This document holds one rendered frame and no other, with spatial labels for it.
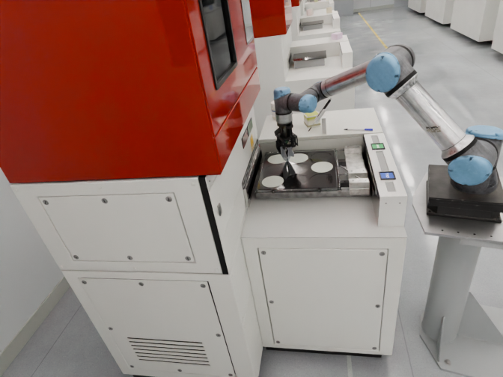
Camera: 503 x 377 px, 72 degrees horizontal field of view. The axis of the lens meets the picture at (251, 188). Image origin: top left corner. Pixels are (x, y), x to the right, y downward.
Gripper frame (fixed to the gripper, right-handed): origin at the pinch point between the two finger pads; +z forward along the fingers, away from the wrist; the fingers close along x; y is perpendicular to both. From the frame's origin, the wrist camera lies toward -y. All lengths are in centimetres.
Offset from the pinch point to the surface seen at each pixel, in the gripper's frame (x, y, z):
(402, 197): 18, 59, -4
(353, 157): 29.9, 12.8, 3.3
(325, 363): -11, 51, 91
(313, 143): 17.6, -4.6, -0.9
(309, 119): 21.3, -14.2, -10.5
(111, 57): -62, 43, -66
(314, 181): 1.9, 24.5, 1.3
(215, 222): -48, 51, -14
